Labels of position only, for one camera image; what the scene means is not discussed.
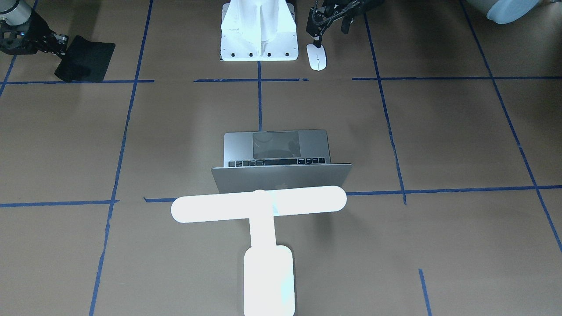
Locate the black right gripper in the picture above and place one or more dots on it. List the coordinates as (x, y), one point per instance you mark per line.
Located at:
(33, 36)

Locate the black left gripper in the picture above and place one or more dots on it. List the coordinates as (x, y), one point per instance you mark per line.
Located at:
(346, 17)

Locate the white computer mouse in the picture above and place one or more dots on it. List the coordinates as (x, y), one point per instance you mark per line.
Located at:
(317, 57)

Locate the black mouse pad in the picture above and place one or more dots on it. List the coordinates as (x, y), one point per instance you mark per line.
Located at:
(85, 60)

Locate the grey laptop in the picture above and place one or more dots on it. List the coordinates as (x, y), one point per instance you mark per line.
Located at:
(273, 160)

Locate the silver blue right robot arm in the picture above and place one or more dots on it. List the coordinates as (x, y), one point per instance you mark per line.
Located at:
(17, 12)

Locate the white desk lamp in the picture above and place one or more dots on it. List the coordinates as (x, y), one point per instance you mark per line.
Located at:
(268, 269)

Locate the white camera pole stand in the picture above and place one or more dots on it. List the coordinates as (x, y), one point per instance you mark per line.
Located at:
(258, 30)

